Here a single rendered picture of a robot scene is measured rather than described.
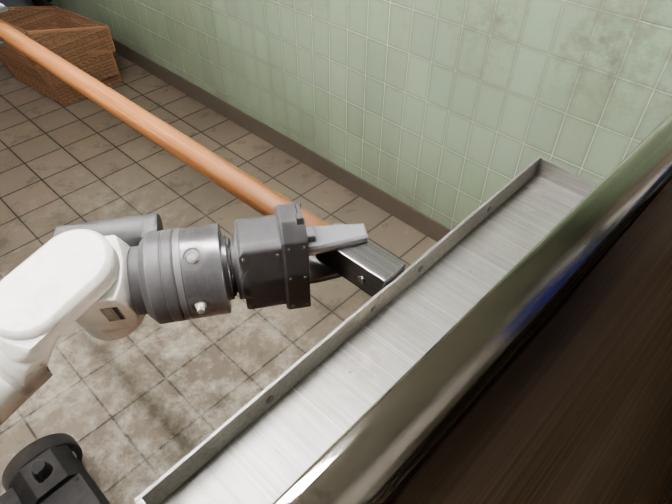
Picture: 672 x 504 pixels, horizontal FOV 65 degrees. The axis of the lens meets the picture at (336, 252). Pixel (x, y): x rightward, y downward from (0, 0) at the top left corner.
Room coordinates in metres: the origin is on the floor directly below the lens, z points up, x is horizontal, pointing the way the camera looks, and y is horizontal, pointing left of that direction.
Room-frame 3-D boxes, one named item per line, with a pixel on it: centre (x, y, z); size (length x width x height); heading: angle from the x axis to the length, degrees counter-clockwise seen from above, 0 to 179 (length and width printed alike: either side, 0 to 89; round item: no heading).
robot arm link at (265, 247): (0.36, 0.09, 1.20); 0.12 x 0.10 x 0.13; 102
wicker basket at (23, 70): (3.12, 1.70, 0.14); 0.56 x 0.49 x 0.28; 52
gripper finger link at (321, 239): (0.38, 0.00, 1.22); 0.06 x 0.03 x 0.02; 102
